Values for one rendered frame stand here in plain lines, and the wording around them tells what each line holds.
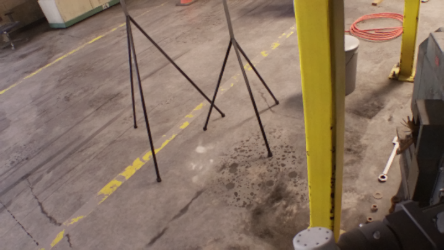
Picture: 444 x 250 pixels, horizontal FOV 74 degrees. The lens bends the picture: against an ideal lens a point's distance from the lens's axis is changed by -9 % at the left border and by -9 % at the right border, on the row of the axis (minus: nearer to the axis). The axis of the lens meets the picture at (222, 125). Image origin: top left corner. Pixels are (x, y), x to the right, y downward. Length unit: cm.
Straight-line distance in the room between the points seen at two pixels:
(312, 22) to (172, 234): 131
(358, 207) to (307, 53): 103
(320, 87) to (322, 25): 18
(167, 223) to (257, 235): 50
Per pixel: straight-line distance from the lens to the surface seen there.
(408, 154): 145
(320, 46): 85
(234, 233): 167
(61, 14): 722
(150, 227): 185
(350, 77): 245
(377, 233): 56
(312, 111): 97
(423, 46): 139
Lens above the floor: 134
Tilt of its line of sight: 35 degrees down
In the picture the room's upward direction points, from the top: 15 degrees counter-clockwise
